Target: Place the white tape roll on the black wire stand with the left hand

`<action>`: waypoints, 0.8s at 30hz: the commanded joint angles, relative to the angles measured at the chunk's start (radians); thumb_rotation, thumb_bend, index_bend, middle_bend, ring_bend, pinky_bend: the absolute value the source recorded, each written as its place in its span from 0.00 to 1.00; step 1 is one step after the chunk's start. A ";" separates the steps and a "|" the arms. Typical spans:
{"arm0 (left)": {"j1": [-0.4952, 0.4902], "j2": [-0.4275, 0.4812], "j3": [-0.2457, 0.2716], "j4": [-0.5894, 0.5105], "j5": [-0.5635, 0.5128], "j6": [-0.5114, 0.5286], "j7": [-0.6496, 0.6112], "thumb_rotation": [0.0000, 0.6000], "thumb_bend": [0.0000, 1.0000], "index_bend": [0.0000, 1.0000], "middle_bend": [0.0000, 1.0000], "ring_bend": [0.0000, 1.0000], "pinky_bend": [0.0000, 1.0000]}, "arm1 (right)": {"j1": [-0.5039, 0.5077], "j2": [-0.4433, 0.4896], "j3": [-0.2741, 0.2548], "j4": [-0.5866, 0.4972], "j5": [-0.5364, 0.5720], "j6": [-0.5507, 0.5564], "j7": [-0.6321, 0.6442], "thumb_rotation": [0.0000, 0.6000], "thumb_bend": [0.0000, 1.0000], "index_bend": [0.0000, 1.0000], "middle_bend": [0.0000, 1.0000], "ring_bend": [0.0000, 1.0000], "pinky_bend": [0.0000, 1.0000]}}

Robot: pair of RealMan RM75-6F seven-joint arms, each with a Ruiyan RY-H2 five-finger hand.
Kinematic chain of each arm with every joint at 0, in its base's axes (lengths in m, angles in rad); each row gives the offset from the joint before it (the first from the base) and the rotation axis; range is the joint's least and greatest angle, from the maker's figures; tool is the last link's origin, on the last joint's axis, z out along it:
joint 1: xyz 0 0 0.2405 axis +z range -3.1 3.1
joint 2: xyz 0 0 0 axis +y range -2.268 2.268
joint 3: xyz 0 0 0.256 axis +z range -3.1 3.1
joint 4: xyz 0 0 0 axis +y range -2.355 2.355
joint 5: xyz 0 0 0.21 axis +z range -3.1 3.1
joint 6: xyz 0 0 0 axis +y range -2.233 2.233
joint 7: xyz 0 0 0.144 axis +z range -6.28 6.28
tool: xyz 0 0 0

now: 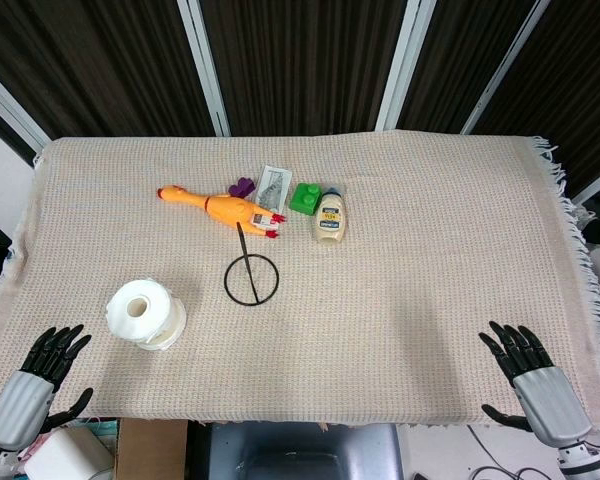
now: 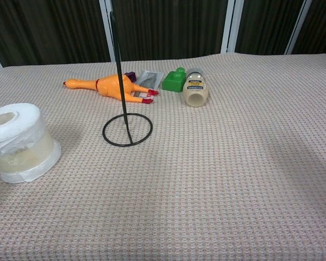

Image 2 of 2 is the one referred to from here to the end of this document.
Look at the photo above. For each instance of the white paper towel roll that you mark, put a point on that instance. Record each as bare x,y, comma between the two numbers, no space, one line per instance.
19,141

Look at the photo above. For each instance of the small printed card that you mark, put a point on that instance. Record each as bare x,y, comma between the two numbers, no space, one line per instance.
139,94

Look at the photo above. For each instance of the green plastic toy block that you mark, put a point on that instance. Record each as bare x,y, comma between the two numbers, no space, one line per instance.
174,81

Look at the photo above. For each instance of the mayonnaise jar with blue label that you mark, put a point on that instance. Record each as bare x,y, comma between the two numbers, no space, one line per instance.
195,91

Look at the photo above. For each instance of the silver foil packet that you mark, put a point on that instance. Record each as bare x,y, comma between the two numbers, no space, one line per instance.
150,79

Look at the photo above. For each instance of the beige waffle-weave tablecloth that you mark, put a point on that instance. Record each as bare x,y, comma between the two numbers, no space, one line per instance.
206,168

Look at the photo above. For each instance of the small purple object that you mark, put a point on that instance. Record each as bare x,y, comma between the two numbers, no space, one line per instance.
131,76

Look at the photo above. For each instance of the yellow rubber chicken toy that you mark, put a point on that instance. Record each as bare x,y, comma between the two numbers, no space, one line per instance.
111,85

